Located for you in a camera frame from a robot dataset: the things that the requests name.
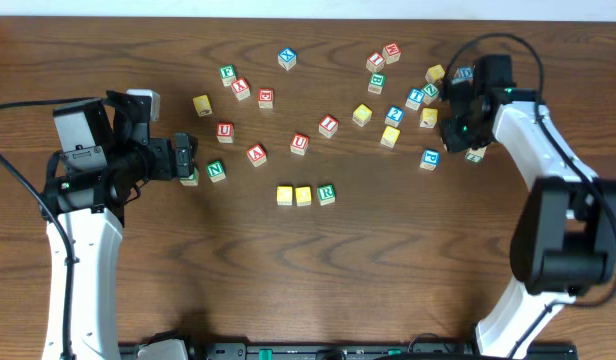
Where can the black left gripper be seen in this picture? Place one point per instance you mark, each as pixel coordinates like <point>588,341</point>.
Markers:
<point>164,158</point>

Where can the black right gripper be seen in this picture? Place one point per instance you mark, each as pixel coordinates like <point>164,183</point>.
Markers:
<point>453,132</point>

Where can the yellow C wooden block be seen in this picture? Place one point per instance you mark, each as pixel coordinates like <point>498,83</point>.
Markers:
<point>284,195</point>

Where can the yellow O wooden block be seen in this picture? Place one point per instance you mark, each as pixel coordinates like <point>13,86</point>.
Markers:
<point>303,196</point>

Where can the green R wooden block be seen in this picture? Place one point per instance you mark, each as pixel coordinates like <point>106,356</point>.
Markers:
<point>326,194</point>

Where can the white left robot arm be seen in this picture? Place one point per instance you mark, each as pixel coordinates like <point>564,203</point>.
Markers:
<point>84,253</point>

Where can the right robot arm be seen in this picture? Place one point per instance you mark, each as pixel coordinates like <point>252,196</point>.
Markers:
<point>565,239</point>

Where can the plain L green-sided block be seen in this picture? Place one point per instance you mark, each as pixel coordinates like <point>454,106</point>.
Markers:
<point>475,155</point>

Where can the yellow hammer picture block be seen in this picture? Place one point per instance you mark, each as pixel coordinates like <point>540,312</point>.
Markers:
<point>428,118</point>

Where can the green-sided block under gripper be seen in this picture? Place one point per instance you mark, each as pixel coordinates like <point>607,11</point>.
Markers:
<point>192,180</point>

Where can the blue P wooden block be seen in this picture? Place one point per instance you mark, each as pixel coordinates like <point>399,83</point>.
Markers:
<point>430,159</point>

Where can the green N wooden block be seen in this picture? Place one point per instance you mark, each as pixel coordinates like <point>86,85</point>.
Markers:
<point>216,171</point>

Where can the red U block left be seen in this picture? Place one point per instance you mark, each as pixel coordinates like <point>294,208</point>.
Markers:
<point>225,133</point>

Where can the red u block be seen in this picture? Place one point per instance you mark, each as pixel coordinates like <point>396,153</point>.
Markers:
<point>299,144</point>
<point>225,133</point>

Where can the yellow block far left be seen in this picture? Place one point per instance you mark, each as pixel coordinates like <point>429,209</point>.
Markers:
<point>202,105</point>

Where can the green Z wooden block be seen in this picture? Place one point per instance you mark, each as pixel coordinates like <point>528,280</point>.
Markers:
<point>431,93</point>

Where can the blue T wooden block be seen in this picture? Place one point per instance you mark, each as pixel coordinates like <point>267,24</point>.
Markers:
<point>414,99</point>

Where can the blue D block far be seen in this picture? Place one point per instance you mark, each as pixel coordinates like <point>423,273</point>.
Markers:
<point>463,73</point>

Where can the yellow block far right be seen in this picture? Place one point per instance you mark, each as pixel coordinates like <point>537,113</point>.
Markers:
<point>435,74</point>

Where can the blue 2 wooden block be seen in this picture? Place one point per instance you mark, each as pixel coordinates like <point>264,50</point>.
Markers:
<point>394,116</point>

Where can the yellow block lower middle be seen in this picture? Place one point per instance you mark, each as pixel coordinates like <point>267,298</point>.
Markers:
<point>390,136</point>

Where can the red A wooden block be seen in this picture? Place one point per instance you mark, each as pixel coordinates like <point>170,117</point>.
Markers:
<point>257,155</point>

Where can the red X wooden block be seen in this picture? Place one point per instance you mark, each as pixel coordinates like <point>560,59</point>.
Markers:
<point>240,89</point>

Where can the green F wooden block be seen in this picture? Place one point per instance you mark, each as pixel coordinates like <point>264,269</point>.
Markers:
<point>228,75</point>

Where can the red E wooden block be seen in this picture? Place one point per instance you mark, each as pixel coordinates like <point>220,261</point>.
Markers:
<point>266,98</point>

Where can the green B wooden block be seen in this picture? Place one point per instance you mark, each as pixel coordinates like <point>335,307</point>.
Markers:
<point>376,83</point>

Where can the red H wooden block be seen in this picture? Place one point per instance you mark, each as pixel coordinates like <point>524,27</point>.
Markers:
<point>391,52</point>

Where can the red I block far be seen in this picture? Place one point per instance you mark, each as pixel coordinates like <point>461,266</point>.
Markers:
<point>375,62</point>

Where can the red i block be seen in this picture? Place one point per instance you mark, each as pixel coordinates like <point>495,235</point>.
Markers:
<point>375,62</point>
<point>328,126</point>

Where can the red U block middle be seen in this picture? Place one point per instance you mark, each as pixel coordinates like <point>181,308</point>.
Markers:
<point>299,144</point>

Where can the red I block near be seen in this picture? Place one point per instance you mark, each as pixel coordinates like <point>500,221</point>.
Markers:
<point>328,126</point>

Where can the blue X wooden block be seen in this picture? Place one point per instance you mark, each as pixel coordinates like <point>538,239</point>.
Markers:
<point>287,58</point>

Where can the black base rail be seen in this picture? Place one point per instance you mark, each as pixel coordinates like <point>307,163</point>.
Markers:
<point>423,346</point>

